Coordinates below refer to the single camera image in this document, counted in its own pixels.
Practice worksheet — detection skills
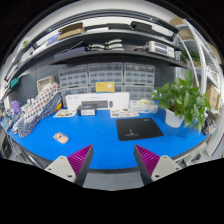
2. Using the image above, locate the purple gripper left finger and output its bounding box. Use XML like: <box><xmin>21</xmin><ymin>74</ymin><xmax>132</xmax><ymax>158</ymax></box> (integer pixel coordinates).
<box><xmin>45</xmin><ymin>145</ymin><xmax>94</xmax><ymax>186</ymax></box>

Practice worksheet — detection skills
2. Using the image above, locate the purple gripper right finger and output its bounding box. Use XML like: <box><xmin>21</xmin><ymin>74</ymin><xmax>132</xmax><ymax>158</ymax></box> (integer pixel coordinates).
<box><xmin>134</xmin><ymin>145</ymin><xmax>181</xmax><ymax>185</ymax></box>

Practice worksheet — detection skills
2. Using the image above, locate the pink patterned computer mouse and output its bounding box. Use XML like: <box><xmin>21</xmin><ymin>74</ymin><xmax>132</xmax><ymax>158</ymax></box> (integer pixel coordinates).
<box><xmin>53</xmin><ymin>132</ymin><xmax>69</xmax><ymax>144</ymax></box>

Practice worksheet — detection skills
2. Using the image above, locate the black mouse pad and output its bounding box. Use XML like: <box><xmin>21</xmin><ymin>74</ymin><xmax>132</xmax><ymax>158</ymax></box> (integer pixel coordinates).
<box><xmin>116</xmin><ymin>118</ymin><xmax>163</xmax><ymax>141</ymax></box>

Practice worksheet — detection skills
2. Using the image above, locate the blue table mat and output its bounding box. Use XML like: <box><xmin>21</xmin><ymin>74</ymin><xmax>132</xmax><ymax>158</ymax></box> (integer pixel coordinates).
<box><xmin>11</xmin><ymin>109</ymin><xmax>206</xmax><ymax>170</ymax></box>

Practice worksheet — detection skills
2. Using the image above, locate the illustrated leaflet left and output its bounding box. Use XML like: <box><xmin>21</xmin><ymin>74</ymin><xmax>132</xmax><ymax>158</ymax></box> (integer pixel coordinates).
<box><xmin>54</xmin><ymin>109</ymin><xmax>76</xmax><ymax>118</ymax></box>

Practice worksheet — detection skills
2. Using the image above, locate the illustrated leaflet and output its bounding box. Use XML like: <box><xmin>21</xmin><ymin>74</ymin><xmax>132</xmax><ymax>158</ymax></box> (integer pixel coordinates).
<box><xmin>110</xmin><ymin>110</ymin><xmax>140</xmax><ymax>118</ymax></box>
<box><xmin>54</xmin><ymin>109</ymin><xmax>76</xmax><ymax>118</ymax></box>

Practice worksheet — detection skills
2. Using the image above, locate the small black box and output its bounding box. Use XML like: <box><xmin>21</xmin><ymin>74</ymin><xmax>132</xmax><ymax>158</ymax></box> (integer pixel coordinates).
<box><xmin>77</xmin><ymin>105</ymin><xmax>96</xmax><ymax>116</ymax></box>

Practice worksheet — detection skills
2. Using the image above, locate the illustrated leaflet right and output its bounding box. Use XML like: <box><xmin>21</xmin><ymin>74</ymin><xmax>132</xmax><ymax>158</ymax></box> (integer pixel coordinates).
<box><xmin>110</xmin><ymin>110</ymin><xmax>140</xmax><ymax>118</ymax></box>

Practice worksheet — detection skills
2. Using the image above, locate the white box with tissue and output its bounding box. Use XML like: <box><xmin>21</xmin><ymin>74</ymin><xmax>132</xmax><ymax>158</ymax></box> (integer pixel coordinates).
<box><xmin>130</xmin><ymin>99</ymin><xmax>158</xmax><ymax>113</ymax></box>

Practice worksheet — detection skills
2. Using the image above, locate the patterned fabric bundle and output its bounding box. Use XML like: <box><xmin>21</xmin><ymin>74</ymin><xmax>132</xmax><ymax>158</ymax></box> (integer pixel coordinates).
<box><xmin>17</xmin><ymin>82</ymin><xmax>62</xmax><ymax>138</ymax></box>

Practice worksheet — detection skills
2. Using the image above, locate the green potted plant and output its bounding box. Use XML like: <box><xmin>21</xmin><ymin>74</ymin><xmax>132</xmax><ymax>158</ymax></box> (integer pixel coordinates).
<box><xmin>151</xmin><ymin>70</ymin><xmax>210</xmax><ymax>133</ymax></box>

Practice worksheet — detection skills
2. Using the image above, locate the white keyboard box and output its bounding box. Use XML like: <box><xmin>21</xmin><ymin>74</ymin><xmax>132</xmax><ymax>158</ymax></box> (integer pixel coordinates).
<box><xmin>65</xmin><ymin>92</ymin><xmax>130</xmax><ymax>110</ymax></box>

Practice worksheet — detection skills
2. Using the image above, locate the purple toy figure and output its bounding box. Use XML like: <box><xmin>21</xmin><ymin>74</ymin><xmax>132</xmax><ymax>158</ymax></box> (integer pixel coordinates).
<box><xmin>11</xmin><ymin>100</ymin><xmax>21</xmax><ymax>114</ymax></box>

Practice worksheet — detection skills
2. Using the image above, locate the yellow card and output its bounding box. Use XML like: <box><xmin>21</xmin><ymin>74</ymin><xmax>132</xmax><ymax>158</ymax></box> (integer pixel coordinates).
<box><xmin>95</xmin><ymin>82</ymin><xmax>115</xmax><ymax>92</ymax></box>

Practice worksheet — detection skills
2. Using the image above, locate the grey drawer organizer left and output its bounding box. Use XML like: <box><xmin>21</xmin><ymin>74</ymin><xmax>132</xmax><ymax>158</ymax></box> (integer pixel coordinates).
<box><xmin>59</xmin><ymin>65</ymin><xmax>88</xmax><ymax>88</ymax></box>

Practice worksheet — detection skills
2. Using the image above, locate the grey drawer organizer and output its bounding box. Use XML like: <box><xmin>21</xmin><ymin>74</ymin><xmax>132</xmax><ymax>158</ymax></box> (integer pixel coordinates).
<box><xmin>88</xmin><ymin>62</ymin><xmax>123</xmax><ymax>85</ymax></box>
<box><xmin>124</xmin><ymin>63</ymin><xmax>155</xmax><ymax>85</ymax></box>
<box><xmin>59</xmin><ymin>65</ymin><xmax>88</xmax><ymax>88</ymax></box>

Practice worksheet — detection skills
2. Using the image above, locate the grey drawer organizer right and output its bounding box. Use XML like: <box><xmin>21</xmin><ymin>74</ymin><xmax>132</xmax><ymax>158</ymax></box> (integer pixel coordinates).
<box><xmin>124</xmin><ymin>63</ymin><xmax>155</xmax><ymax>85</ymax></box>

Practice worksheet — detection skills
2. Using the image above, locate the grey drawer organizer middle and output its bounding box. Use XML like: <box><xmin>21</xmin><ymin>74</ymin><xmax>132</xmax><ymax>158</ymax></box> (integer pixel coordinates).
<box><xmin>88</xmin><ymin>62</ymin><xmax>123</xmax><ymax>85</ymax></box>

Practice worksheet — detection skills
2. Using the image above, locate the electronic instrument on shelf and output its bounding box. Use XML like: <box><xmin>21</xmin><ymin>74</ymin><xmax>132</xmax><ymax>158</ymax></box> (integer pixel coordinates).
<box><xmin>148</xmin><ymin>41</ymin><xmax>175</xmax><ymax>58</ymax></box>

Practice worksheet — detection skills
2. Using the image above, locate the white metal shelf rack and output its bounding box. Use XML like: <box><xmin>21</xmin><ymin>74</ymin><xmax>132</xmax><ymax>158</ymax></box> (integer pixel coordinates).
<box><xmin>169</xmin><ymin>18</ymin><xmax>223</xmax><ymax>101</ymax></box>

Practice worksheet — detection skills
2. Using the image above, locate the cardboard box on shelf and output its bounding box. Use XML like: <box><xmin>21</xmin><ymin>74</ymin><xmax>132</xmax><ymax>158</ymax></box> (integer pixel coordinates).
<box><xmin>58</xmin><ymin>22</ymin><xmax>85</xmax><ymax>40</ymax></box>

